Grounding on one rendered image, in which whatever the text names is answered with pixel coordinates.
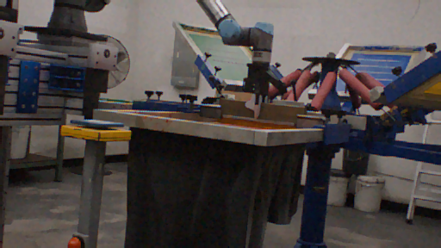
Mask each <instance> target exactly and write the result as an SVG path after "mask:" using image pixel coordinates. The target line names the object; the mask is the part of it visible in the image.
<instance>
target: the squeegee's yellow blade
mask: <svg viewBox="0 0 441 248"><path fill-rule="evenodd" d="M219 121H229V122H240V123H246V124H252V125H258V126H263V127H280V128H286V129H296V127H291V126H285V125H279V124H273V123H267V122H255V121H244V120H239V119H227V118H223V119H219Z"/></svg>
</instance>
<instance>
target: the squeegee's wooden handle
mask: <svg viewBox="0 0 441 248"><path fill-rule="evenodd" d="M246 102H249V101H243V100H236V99H229V98H220V99H219V106H221V107H222V114H221V117H223V115H231V116H238V117H244V118H250V119H255V110H250V109H249V108H247V107H246V106H245V103H246ZM296 115H307V107H299V106H292V105H284V104H277V103H270V102H261V105H260V110H259V117H258V118H257V119H262V120H268V121H279V122H291V123H295V126H296V122H297V117H296Z"/></svg>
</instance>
